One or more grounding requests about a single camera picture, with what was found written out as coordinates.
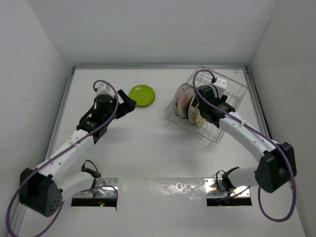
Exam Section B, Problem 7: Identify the lime green plate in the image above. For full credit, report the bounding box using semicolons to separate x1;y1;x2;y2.
129;84;156;107

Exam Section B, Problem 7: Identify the white plate orange sunburst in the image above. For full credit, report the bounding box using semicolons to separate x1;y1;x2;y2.
178;85;195;119

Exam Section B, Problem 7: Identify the white plate red green text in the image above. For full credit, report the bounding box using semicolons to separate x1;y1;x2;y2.
172;83;189;116

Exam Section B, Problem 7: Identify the cream beige plate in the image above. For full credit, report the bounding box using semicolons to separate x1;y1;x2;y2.
196;109;206;127

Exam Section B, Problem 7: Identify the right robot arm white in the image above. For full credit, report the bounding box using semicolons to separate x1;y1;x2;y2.
196;85;297;193

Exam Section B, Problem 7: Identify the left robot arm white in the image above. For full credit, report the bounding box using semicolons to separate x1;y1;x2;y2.
18;89;136;217

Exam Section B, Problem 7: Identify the clear wire dish rack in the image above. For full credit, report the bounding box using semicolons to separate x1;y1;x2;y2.
165;66;247;145

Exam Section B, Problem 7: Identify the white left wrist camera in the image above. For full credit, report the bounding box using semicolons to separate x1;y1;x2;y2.
96;83;111;96

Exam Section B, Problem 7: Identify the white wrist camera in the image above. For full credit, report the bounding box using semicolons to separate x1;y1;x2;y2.
96;83;111;96
211;78;228;98

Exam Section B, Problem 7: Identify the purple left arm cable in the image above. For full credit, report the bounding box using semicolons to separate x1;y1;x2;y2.
5;79;119;237

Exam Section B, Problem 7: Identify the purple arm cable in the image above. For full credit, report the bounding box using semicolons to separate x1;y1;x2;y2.
193;69;297;222
5;79;119;237

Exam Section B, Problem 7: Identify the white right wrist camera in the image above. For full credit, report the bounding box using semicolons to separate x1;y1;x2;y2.
211;78;228;98

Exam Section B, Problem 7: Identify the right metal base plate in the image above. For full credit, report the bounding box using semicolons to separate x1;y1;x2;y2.
204;178;250;199

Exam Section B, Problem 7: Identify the metal base plate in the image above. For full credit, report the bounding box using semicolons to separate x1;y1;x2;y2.
82;178;119;200
204;178;250;199

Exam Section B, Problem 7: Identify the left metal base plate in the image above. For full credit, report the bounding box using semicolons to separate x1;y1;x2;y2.
82;178;119;200

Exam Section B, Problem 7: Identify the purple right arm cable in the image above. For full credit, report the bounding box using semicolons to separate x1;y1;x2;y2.
193;69;297;222

